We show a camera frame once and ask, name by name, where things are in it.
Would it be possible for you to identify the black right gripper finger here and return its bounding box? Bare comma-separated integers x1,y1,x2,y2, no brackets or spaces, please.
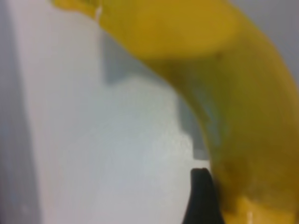
182,167,226,224

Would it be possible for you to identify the yellow banana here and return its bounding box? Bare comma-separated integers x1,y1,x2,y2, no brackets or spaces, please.
51,0,299,224

